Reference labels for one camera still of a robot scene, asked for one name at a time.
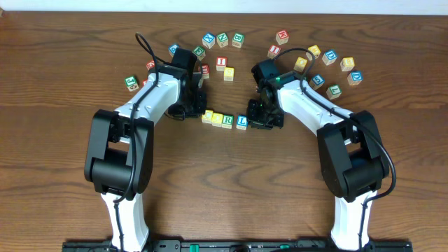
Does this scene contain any yellow C block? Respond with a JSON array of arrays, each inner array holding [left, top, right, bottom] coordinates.
[[202, 109, 214, 124]]

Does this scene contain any blue L block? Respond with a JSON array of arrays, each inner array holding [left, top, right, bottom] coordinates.
[[236, 115, 248, 130]]

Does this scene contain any yellow o block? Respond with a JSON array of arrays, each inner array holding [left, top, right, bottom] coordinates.
[[211, 113, 223, 127], [293, 57, 308, 73]]

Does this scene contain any green R block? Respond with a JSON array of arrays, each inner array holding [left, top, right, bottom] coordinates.
[[221, 115, 234, 129]]

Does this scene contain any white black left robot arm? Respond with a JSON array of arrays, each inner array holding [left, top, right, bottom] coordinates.
[[84, 48, 207, 251]]

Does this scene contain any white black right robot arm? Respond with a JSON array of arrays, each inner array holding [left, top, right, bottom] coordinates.
[[246, 59, 389, 251]]

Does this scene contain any red U block upper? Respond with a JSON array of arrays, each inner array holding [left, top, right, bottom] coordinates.
[[202, 64, 210, 79]]

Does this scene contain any yellow S block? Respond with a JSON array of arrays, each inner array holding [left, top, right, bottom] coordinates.
[[223, 67, 235, 81]]

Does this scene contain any red i block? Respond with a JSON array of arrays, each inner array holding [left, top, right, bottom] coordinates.
[[267, 45, 281, 59], [216, 57, 228, 71]]

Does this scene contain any green F block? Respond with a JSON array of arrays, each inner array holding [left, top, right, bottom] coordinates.
[[192, 46, 206, 61]]

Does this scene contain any red E block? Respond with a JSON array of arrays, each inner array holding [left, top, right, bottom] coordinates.
[[146, 60, 155, 70]]

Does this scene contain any blue P block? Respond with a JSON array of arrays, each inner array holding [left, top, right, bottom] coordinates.
[[169, 43, 179, 57]]

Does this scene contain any blue 5 block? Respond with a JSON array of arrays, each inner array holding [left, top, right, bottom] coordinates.
[[309, 74, 325, 90]]

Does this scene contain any red I block right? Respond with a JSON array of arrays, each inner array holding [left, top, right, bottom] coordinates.
[[267, 45, 281, 59]]

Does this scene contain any blue X block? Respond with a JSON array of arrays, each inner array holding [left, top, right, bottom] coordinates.
[[202, 32, 216, 49]]

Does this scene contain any green J block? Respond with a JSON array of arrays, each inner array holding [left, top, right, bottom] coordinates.
[[125, 76, 139, 92]]

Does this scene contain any green N block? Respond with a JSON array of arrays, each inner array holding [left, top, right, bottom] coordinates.
[[216, 32, 229, 48]]

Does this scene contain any green T block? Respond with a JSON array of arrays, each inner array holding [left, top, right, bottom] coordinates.
[[326, 85, 342, 100]]

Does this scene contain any green B block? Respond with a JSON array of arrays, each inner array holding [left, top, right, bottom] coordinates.
[[232, 33, 245, 48]]

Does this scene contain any red block far right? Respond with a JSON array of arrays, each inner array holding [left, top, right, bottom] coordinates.
[[276, 29, 290, 45]]

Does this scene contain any yellow block far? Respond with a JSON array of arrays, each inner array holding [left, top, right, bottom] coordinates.
[[306, 45, 321, 60]]

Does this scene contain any blue D block upper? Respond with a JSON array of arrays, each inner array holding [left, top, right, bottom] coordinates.
[[322, 50, 338, 66]]

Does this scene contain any blue d block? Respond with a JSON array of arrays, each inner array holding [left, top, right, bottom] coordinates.
[[322, 50, 338, 66], [347, 71, 363, 85]]

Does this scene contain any blue D block lower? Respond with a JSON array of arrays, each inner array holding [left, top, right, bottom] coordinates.
[[347, 71, 363, 85]]

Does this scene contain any yellow 8 block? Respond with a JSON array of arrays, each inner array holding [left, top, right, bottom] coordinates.
[[340, 57, 356, 72]]

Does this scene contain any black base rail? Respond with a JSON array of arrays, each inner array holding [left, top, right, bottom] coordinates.
[[62, 239, 414, 252]]

